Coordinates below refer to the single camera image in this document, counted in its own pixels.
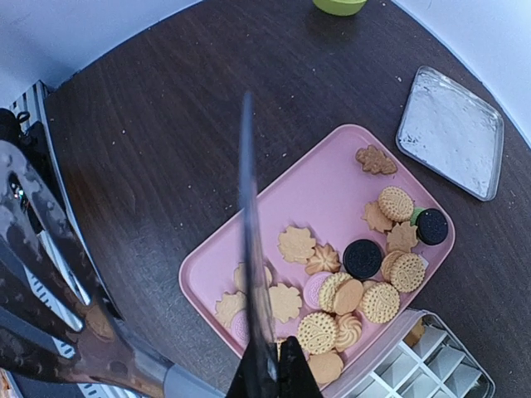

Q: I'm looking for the pink plastic tray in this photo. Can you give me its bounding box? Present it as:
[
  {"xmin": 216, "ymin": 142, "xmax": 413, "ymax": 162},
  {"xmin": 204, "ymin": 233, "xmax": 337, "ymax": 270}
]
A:
[{"xmin": 178, "ymin": 124, "xmax": 456, "ymax": 394}]

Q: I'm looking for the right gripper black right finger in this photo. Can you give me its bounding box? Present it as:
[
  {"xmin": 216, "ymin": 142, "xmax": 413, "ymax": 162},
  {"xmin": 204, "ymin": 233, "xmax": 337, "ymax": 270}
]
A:
[{"xmin": 278, "ymin": 336, "xmax": 323, "ymax": 398}]

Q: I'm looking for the green plastic bowl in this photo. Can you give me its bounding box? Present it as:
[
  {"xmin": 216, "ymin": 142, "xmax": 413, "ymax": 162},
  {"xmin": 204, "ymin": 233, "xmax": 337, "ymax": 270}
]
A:
[{"xmin": 313, "ymin": 0, "xmax": 367, "ymax": 17}]

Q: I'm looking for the round dotted biscuit bottom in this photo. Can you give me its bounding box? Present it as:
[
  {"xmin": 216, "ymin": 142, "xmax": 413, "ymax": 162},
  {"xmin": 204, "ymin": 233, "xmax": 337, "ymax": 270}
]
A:
[{"xmin": 297, "ymin": 312, "xmax": 338, "ymax": 355}]

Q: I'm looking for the silver divided cookie tin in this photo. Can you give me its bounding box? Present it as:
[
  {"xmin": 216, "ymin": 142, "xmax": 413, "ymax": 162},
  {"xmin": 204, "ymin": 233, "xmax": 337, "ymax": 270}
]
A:
[{"xmin": 322, "ymin": 308, "xmax": 495, "ymax": 397}]

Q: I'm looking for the round dotted biscuit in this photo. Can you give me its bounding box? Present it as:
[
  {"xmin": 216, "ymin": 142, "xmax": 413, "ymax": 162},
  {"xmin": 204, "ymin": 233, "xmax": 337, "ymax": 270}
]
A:
[
  {"xmin": 378, "ymin": 186, "xmax": 414, "ymax": 222},
  {"xmin": 297, "ymin": 312, "xmax": 338, "ymax": 355}
]

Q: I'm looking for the flower shaped butter cookie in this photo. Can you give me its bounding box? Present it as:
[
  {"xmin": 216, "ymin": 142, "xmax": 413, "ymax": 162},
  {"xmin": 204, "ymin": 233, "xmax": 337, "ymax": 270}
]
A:
[{"xmin": 277, "ymin": 226, "xmax": 316, "ymax": 265}]

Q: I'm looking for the round dotted biscuit top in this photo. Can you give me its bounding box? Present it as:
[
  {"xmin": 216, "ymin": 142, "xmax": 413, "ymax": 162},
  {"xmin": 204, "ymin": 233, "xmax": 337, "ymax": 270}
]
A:
[{"xmin": 378, "ymin": 186, "xmax": 414, "ymax": 222}]

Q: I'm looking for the black sandwich cookie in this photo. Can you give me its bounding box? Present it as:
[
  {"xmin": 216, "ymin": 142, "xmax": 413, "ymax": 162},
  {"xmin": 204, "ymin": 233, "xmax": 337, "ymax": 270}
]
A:
[
  {"xmin": 416, "ymin": 208, "xmax": 449, "ymax": 245},
  {"xmin": 343, "ymin": 239, "xmax": 382, "ymax": 279}
]

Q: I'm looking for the black sandwich cookie centre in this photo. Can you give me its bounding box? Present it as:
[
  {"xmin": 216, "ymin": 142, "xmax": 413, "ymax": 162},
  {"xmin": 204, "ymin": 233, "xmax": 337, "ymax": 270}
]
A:
[{"xmin": 343, "ymin": 239, "xmax": 382, "ymax": 279}]

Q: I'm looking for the brown leaf cookie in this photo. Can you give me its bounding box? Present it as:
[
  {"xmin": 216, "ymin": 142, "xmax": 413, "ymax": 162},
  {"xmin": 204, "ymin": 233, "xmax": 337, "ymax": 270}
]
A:
[{"xmin": 355, "ymin": 144, "xmax": 397, "ymax": 175}]

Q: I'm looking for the black sandwich cookie right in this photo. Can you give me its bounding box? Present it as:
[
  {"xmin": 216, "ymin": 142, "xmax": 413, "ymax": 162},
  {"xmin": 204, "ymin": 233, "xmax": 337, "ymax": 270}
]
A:
[{"xmin": 416, "ymin": 208, "xmax": 449, "ymax": 245}]

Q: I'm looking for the pink sandwich cookie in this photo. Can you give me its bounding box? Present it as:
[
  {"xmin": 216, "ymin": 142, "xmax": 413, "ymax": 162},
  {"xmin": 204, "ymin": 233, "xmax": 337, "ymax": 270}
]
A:
[{"xmin": 303, "ymin": 271, "xmax": 332, "ymax": 310}]

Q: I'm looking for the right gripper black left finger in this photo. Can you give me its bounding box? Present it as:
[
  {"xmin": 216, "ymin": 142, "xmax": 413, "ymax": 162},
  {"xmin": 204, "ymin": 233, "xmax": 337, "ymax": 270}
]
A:
[{"xmin": 227, "ymin": 91, "xmax": 279, "ymax": 397}]

